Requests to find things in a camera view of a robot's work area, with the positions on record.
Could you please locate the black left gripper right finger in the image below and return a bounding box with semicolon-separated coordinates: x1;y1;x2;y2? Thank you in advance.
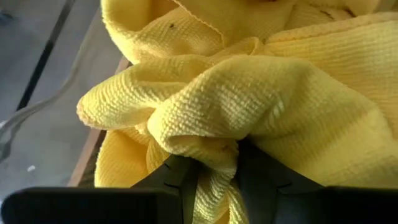
237;139;398;224

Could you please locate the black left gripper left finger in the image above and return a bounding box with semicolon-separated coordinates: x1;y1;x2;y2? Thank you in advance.
0;154;200;224

